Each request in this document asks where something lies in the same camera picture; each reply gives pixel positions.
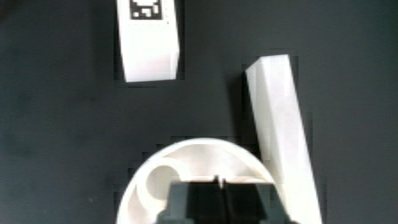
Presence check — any white stool leg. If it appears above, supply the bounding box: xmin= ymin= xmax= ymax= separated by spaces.
xmin=115 ymin=0 xmax=179 ymax=83

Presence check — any white round stool seat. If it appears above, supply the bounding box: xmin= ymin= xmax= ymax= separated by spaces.
xmin=115 ymin=138 xmax=274 ymax=224

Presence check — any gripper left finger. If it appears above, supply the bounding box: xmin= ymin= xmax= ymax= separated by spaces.
xmin=158 ymin=182 xmax=222 ymax=224

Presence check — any white U-shaped obstacle fence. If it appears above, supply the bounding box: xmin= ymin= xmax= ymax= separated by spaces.
xmin=245 ymin=54 xmax=323 ymax=224

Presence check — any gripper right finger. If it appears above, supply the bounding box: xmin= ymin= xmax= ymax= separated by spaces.
xmin=224 ymin=183 xmax=297 ymax=224

